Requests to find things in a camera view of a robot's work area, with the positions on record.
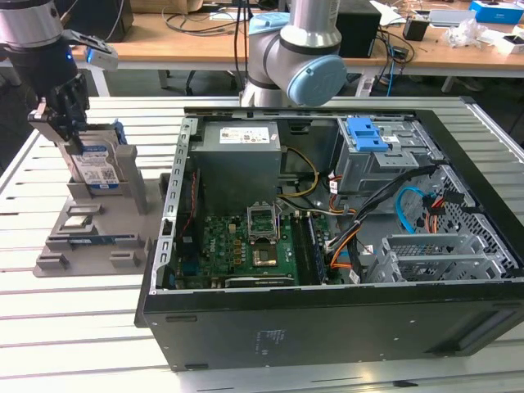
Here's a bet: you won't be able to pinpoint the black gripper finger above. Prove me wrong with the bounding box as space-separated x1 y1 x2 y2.
56 73 91 124
27 97 86 156

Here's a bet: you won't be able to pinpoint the hard disk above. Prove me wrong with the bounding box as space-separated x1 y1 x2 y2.
46 120 129 196

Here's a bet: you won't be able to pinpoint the metal disk bay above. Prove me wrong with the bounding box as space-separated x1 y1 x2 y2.
366 233 517 283

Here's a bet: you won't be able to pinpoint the large black box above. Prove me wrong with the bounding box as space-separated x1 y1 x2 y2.
52 0 134 43

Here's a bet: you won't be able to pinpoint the silver CPU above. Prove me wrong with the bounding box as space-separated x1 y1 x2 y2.
61 215 93 230

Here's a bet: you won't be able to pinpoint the long wooden desk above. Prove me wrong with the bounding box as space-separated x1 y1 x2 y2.
0 0 524 97

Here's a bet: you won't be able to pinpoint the grey parts rack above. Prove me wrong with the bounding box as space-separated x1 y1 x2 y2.
32 145 173 279

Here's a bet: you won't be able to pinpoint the blue RAM stick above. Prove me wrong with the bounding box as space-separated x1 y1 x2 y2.
69 235 136 246

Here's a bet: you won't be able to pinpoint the grey power supply unit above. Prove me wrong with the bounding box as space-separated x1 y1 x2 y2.
188 120 283 218

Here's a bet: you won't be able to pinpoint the green motherboard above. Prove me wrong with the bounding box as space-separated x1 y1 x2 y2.
175 212 341 290

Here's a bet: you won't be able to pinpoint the metal socket cover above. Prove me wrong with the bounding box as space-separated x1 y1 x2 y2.
246 203 280 243

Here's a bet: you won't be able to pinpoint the CPU socket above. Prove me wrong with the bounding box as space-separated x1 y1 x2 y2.
250 243 281 269

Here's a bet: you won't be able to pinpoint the black graphics card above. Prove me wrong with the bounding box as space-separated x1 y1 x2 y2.
212 274 296 290

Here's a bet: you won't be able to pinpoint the black RAM slot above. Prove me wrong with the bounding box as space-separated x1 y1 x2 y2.
291 212 317 286

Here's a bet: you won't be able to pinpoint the installed RAM stick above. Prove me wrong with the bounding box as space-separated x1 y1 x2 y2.
307 213 330 284

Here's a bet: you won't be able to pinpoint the white power strip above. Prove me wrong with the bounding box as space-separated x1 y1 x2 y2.
355 75 376 98

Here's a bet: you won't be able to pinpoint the blue plastic drive latch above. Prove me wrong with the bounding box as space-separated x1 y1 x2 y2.
346 116 390 153

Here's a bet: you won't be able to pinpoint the black desktop computer tower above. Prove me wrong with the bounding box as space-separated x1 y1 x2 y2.
337 0 382 58

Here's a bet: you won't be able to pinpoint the grey metal drive cage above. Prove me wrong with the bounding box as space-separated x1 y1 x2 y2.
331 116 445 196

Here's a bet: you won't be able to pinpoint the black open PC case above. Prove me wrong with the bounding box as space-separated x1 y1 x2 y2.
134 96 524 373

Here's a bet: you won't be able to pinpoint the small black box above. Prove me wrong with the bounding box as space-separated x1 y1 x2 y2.
403 18 431 41

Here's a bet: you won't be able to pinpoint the grey flat laptop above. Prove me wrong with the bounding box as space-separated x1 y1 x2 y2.
427 8 478 28

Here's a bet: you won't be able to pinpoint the crumpled clear plastic bags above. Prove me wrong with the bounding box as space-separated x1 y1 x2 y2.
444 18 492 48

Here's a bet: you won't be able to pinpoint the blue cardboard box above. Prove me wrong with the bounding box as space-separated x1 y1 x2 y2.
469 0 524 24

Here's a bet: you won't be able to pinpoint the white box with black item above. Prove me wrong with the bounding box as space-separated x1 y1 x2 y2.
477 32 524 56

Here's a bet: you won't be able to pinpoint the black cable loop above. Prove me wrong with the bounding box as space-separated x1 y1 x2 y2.
161 4 241 37

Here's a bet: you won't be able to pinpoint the yellow and black wires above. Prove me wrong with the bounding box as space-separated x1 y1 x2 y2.
278 147 321 201

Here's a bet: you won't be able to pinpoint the grey flat wire bundle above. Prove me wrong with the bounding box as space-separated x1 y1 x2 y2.
276 196 359 218

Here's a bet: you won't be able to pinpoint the orange wire by RAM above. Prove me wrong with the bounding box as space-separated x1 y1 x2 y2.
327 241 354 271

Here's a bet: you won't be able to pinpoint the black sleeved cable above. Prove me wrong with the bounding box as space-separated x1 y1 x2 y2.
350 163 443 284

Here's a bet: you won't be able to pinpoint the blue data wire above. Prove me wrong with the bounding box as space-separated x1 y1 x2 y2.
395 186 431 236

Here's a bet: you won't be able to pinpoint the orange power wire bundle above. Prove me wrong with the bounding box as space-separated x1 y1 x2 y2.
422 196 446 234

